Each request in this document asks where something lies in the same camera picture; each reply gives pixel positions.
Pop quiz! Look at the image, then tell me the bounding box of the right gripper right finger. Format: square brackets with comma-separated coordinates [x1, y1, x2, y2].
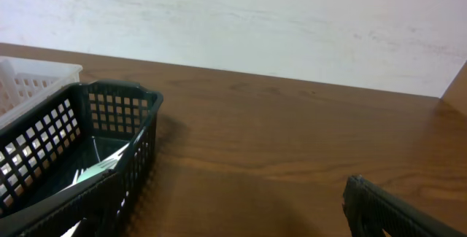
[342, 175, 466, 237]

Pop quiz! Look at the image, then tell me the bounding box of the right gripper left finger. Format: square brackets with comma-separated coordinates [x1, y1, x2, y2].
[1, 171, 122, 236]

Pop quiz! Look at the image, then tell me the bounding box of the white plastic fork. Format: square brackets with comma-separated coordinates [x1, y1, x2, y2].
[62, 144, 129, 191]

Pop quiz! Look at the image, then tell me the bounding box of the dark green plastic basket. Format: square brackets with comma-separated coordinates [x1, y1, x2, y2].
[1, 80, 163, 234]

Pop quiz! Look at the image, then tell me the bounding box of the clear plastic basket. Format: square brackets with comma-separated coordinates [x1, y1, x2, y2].
[1, 56, 82, 128]

